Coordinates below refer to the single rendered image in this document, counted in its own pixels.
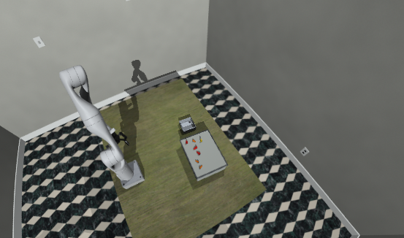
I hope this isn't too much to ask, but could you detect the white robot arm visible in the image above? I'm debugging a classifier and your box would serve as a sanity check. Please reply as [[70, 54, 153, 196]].
[[59, 65, 134, 181]]

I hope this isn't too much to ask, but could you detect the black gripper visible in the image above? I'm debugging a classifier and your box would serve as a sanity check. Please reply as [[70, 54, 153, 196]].
[[105, 132, 129, 148]]

